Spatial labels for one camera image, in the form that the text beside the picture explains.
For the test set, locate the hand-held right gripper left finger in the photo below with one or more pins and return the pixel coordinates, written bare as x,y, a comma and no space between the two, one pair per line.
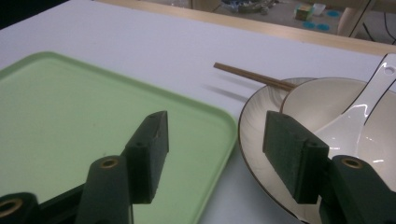
146,155

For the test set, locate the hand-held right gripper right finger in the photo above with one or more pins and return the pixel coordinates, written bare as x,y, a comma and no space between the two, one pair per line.
289,152

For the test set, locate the white plate with dark rim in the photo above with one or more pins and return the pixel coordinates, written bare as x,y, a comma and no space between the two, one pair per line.
253,130

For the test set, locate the white bowl with dark rim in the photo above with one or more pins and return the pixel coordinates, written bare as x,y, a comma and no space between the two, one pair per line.
314,102

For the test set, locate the white ceramic spoon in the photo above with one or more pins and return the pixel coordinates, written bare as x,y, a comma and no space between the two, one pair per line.
358,118

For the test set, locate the light green plastic tray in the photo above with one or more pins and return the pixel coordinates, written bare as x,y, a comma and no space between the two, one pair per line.
77,118

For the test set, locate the brown wooden chopstick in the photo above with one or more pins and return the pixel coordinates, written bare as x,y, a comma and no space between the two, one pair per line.
249,75

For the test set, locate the blue round disc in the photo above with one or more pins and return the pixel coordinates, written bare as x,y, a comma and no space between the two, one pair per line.
323,27
333,13
308,25

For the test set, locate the small colourful box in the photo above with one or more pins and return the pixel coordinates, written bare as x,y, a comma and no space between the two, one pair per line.
304,11

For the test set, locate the small white cup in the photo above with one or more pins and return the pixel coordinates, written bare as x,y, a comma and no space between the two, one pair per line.
319,8

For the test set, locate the beige wooden furniture leg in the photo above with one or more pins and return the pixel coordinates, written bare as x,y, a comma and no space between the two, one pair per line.
350,18

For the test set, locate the pile of dark clutter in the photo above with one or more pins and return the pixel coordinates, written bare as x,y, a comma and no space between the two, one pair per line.
249,6

